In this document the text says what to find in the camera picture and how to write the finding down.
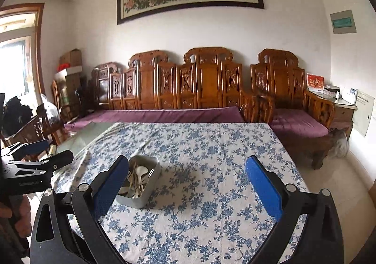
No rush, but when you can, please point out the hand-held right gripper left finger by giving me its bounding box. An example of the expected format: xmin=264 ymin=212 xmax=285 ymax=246
xmin=29 ymin=155 xmax=130 ymax=264

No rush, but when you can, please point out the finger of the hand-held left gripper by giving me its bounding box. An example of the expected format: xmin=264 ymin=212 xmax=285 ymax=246
xmin=4 ymin=140 xmax=49 ymax=162
xmin=4 ymin=150 xmax=74 ymax=178

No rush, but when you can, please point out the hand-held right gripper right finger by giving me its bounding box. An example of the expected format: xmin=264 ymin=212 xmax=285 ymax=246
xmin=245 ymin=155 xmax=344 ymax=264

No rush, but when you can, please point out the small white spoon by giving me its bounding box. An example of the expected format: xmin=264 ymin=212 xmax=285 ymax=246
xmin=118 ymin=186 xmax=138 ymax=197

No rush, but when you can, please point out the rectangular metal tray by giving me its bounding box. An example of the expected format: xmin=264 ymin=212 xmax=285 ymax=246
xmin=114 ymin=156 xmax=161 ymax=209

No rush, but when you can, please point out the person's left hand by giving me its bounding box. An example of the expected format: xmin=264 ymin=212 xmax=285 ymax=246
xmin=0 ymin=195 xmax=32 ymax=250

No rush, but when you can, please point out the dark wooden dining chair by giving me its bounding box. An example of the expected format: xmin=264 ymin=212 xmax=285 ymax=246
xmin=1 ymin=104 xmax=63 ymax=162

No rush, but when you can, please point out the black clothes pile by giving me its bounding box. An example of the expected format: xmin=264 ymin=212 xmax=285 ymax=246
xmin=4 ymin=96 xmax=33 ymax=138

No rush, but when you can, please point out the clear plastic bag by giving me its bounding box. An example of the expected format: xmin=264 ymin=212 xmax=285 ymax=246
xmin=41 ymin=94 xmax=61 ymax=123

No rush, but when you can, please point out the blue floral tablecloth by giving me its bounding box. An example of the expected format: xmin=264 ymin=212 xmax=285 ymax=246
xmin=51 ymin=122 xmax=309 ymax=264

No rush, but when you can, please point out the purple armchair cushion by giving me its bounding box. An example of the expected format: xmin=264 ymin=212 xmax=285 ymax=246
xmin=269 ymin=108 xmax=329 ymax=138

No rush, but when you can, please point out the white flat box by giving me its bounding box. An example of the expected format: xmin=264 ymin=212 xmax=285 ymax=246
xmin=54 ymin=66 xmax=83 ymax=76

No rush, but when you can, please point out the purple sofa cushion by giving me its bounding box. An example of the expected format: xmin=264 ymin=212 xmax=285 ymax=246
xmin=63 ymin=106 xmax=246 ymax=132

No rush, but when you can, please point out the grey plastic bag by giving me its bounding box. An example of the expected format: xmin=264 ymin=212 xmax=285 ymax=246
xmin=329 ymin=129 xmax=349 ymax=159

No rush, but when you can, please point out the brown cardboard box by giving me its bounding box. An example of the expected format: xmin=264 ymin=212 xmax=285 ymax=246
xmin=59 ymin=49 xmax=82 ymax=67

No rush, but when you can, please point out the wooden side table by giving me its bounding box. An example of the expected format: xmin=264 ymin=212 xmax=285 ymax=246
xmin=330 ymin=95 xmax=357 ymax=138

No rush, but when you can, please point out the carved wooden armchair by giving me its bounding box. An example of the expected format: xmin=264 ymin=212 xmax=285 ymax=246
xmin=250 ymin=48 xmax=335 ymax=169

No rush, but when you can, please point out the red sign card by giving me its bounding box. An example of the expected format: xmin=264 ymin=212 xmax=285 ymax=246
xmin=307 ymin=73 xmax=324 ymax=92

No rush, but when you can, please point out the carved wooden sofa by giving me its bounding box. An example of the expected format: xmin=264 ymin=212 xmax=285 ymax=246
xmin=91 ymin=47 xmax=259 ymax=123

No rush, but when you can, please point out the wooden door frame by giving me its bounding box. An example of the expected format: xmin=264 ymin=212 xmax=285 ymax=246
xmin=0 ymin=3 xmax=45 ymax=100

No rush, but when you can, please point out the white wall panel door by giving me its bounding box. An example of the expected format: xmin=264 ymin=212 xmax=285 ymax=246
xmin=354 ymin=90 xmax=376 ymax=138

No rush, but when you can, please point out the green wall electrical panel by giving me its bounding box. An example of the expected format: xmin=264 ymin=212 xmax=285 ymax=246
xmin=329 ymin=10 xmax=357 ymax=35

